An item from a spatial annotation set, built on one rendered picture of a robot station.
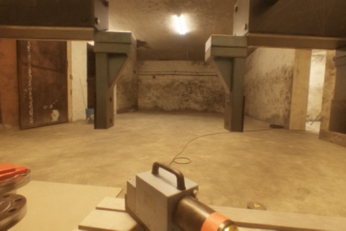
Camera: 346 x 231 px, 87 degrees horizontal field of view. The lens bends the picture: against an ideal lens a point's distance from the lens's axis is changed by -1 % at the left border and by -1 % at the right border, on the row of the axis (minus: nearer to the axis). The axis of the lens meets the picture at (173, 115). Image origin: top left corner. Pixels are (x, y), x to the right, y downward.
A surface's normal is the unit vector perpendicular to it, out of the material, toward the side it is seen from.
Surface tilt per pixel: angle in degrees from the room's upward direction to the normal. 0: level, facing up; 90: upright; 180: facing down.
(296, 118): 90
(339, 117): 90
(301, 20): 90
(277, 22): 90
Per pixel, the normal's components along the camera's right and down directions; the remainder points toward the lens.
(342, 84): -1.00, -0.03
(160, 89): -0.14, 0.08
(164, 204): -0.77, 0.04
